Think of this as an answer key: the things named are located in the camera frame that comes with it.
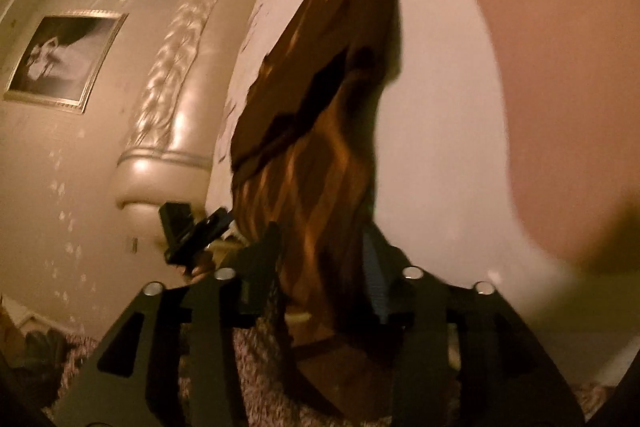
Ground framed black white photo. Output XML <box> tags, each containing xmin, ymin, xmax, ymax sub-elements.
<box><xmin>3</xmin><ymin>10</ymin><xmax>127</xmax><ymax>114</ymax></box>

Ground floral patterned trousers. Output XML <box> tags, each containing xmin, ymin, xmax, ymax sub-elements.
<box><xmin>42</xmin><ymin>323</ymin><xmax>616</xmax><ymax>426</ymax></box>

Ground cream tufted leather headboard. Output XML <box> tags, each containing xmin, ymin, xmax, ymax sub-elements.
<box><xmin>113</xmin><ymin>0</ymin><xmax>266</xmax><ymax>253</ymax></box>

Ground brown argyle sweater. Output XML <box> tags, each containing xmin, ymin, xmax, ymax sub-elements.
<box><xmin>230</xmin><ymin>0</ymin><xmax>397</xmax><ymax>423</ymax></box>

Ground white patterned bed sheet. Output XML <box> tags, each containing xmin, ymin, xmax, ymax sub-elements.
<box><xmin>207</xmin><ymin>0</ymin><xmax>639</xmax><ymax>386</ymax></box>

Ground person's left hand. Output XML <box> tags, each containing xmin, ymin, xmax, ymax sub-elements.
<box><xmin>184</xmin><ymin>239</ymin><xmax>244</xmax><ymax>284</ymax></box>

